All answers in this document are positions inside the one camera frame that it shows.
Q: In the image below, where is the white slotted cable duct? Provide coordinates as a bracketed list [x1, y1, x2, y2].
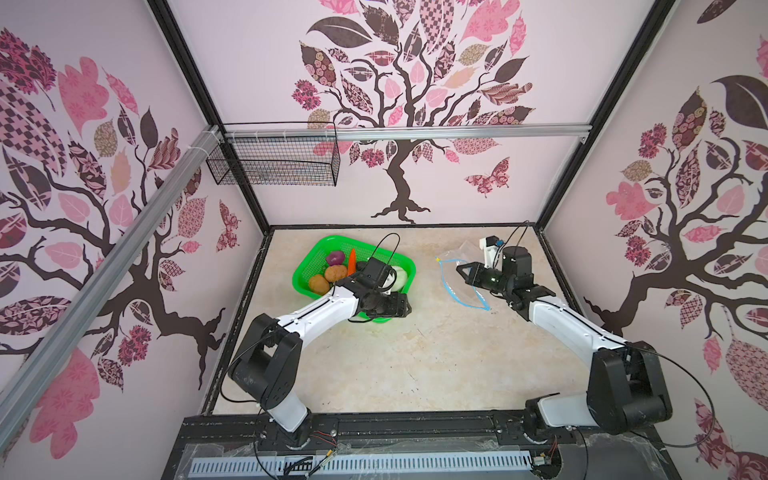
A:
[187, 451, 533, 479]

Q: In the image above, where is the brown potato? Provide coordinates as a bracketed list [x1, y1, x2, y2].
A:
[308, 274, 331, 295]
[323, 265, 348, 283]

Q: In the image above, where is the aluminium rail back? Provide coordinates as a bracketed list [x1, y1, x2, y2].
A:
[225, 124, 592, 142]

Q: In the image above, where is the black wire wall basket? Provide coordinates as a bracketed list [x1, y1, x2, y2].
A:
[206, 120, 341, 187]

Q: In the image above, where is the orange carrot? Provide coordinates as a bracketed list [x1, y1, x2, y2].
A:
[347, 248, 357, 276]

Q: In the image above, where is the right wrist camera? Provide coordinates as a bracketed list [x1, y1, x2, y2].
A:
[479, 235, 504, 269]

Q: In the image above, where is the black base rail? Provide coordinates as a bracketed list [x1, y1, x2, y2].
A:
[162, 410, 680, 479]

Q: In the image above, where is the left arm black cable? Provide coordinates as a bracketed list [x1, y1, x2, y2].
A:
[365, 232, 402, 283]

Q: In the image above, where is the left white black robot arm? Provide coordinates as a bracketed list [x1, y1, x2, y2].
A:
[227, 258, 412, 447]

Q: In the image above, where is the napa cabbage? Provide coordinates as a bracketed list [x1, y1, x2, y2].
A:
[384, 266, 409, 292]

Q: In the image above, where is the clear zip top bag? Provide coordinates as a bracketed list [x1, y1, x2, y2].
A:
[436, 239, 494, 312]

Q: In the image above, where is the aluminium rail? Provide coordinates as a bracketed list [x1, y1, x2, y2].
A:
[1, 125, 222, 448]
[225, 124, 592, 142]

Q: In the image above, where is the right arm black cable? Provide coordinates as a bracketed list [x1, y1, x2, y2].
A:
[497, 220, 716, 449]

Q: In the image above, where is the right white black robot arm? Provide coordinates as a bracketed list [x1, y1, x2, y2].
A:
[456, 246, 673, 441]

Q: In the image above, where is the aluminium rail left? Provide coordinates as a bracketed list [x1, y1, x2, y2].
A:
[1, 125, 222, 448]

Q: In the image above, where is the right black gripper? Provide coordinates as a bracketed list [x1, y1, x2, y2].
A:
[456, 262, 512, 297]

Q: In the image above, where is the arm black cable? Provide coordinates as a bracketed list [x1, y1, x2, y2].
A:
[497, 220, 716, 449]
[365, 232, 402, 283]

